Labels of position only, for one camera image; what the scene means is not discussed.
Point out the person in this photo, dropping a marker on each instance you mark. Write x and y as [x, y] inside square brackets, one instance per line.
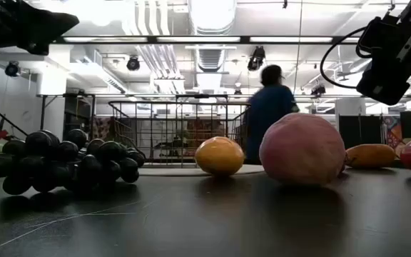
[268, 114]

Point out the black table mat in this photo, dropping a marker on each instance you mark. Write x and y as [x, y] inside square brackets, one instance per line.
[205, 221]

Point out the black beam with light strips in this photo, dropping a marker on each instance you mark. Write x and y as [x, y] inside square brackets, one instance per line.
[244, 39]

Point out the silver ventilation duct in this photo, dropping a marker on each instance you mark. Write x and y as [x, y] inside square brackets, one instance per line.
[210, 57]

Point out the large black grape bunch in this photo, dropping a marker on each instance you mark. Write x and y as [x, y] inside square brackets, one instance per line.
[45, 142]

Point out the orange oblong fruit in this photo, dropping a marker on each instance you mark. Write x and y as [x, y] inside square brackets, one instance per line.
[369, 156]

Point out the black ceiling spotlight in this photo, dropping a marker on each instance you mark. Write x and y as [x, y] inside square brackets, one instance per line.
[256, 58]
[13, 68]
[133, 63]
[318, 89]

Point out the round white plate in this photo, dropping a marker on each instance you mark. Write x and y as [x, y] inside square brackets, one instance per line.
[177, 172]

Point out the yellow round fruit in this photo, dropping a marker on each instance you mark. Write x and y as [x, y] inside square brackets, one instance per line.
[219, 156]

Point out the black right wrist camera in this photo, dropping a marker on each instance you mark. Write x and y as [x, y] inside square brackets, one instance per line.
[384, 85]

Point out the pink peach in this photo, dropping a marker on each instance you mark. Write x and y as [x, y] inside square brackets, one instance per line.
[302, 148]

